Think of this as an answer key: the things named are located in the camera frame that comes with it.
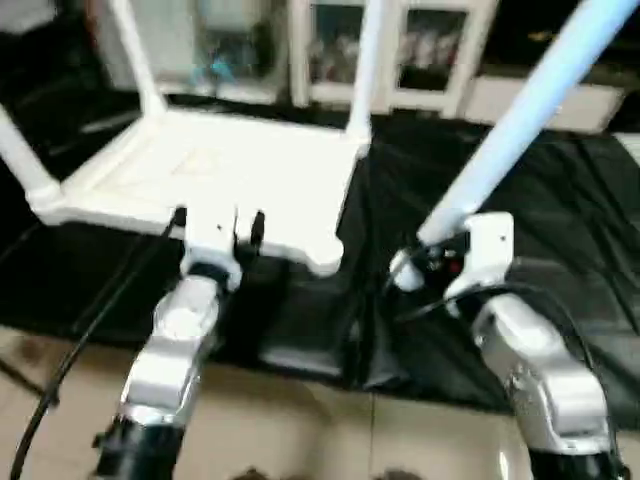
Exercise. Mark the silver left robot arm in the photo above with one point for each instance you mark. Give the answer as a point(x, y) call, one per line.
point(175, 350)

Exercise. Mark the white plastic table top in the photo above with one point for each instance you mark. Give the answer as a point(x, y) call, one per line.
point(220, 170)

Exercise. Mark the black table mat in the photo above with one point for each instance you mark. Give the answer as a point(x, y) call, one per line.
point(420, 200)

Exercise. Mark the white drawer unit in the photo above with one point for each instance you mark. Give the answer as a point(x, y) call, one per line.
point(540, 100)

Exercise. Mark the turquoise plastic stand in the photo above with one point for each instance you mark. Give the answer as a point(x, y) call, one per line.
point(218, 68)

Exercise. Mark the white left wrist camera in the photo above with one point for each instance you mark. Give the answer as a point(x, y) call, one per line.
point(212, 245)

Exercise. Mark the white glass door cabinet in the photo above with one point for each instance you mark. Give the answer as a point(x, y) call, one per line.
point(420, 50)

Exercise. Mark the white plastic table leg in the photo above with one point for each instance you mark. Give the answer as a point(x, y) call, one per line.
point(25, 160)
point(520, 120)
point(140, 60)
point(366, 70)

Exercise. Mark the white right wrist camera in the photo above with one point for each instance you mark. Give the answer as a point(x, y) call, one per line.
point(488, 250)

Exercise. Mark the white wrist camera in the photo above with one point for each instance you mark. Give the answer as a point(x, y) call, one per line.
point(488, 250)
point(212, 245)

